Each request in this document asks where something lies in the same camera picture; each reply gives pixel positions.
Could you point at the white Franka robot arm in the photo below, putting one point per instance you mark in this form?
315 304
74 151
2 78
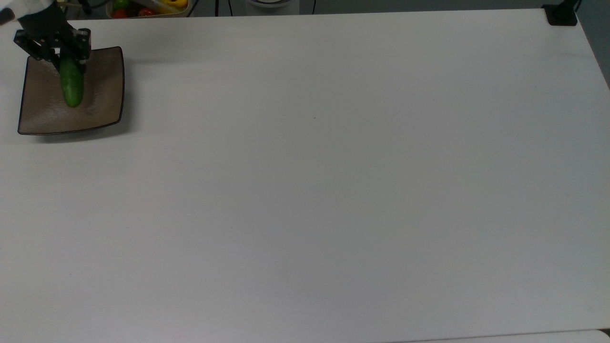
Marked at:
31 5

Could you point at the green bell pepper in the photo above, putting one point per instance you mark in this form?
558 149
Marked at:
121 4

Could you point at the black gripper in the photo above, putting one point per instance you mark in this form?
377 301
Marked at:
45 26

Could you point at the yellow bell pepper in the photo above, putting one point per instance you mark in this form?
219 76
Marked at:
174 5

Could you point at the black metal frame leg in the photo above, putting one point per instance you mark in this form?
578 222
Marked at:
86 5

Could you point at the clear vegetable storage box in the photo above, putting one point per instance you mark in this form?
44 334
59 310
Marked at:
148 14

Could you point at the black table clamp mount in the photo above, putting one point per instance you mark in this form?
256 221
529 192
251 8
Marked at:
561 15

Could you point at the red tomato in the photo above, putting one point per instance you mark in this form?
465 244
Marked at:
146 12
119 14

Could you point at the green cucumber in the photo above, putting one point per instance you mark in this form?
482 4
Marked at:
72 85

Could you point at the square brown ceramic plate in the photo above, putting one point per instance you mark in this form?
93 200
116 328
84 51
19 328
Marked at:
102 90

